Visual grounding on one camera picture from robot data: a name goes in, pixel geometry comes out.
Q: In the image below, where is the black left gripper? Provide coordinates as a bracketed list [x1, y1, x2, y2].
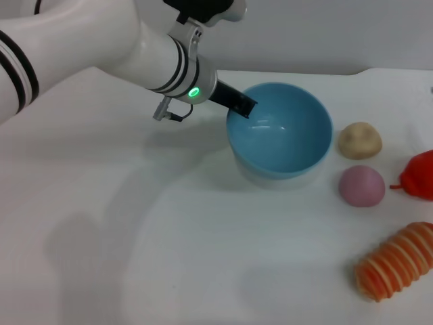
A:
[208, 79, 258, 119]

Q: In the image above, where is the blue bowl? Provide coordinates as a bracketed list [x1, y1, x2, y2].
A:
[225, 82, 334, 192]

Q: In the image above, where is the pink toy peach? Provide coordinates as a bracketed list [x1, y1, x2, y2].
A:
[339, 165, 386, 207]

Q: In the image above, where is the beige toy potato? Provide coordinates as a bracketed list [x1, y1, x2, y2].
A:
[338, 121, 382, 159]

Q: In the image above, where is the red toy pepper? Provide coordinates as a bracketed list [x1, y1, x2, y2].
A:
[389, 150, 433, 200]

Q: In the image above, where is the orange striped toy shrimp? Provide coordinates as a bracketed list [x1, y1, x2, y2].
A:
[354, 221, 433, 302]

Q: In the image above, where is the left arm connector cable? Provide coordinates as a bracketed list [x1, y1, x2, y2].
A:
[152, 96, 194, 122]

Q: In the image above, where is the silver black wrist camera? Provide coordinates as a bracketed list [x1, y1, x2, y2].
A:
[164, 0, 248, 25]

